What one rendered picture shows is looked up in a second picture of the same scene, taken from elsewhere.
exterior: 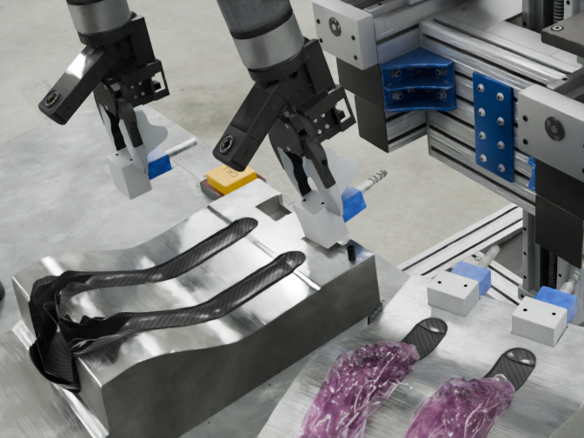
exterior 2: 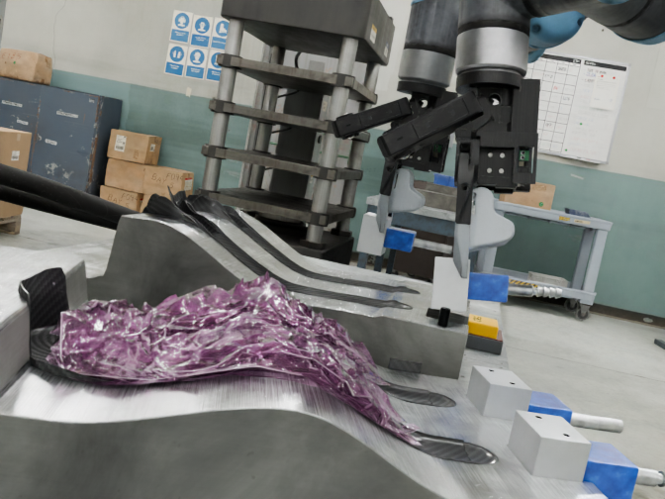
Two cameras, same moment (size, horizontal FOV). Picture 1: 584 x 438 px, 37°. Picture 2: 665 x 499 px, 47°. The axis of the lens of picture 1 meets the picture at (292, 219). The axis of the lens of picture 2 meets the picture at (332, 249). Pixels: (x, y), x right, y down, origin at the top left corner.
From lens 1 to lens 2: 0.73 m
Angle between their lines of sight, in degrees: 46
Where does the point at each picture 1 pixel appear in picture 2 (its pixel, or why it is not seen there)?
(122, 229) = not seen: hidden behind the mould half
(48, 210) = not seen: hidden behind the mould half
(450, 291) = (488, 376)
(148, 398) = (151, 271)
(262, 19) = (479, 13)
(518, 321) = (517, 423)
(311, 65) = (519, 100)
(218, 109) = not seen: outside the picture
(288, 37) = (497, 43)
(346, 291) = (410, 351)
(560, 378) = (485, 483)
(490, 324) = (497, 431)
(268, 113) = (443, 114)
